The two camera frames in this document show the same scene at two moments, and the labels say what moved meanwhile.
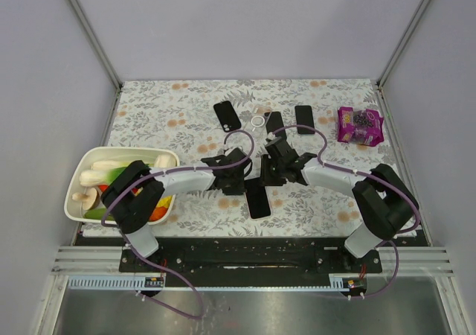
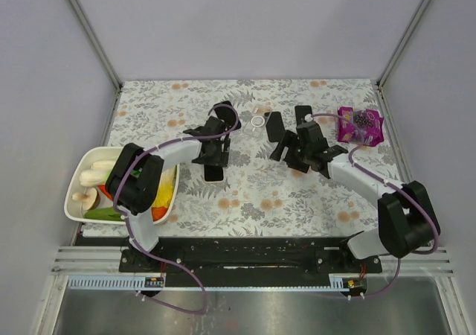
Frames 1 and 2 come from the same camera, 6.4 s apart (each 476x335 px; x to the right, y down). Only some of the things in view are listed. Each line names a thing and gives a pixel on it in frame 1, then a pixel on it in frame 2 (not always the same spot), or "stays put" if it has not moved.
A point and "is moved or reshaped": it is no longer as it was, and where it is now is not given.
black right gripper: (270, 175) -> (294, 136)
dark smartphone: (274, 123) stays put
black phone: (304, 116) stays put
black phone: (227, 116) stays put
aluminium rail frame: (394, 260) stays put
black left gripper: (235, 184) -> (223, 141)
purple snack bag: (364, 127) stays put
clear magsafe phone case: (257, 119) stays put
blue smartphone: (257, 200) is moved or reshaped
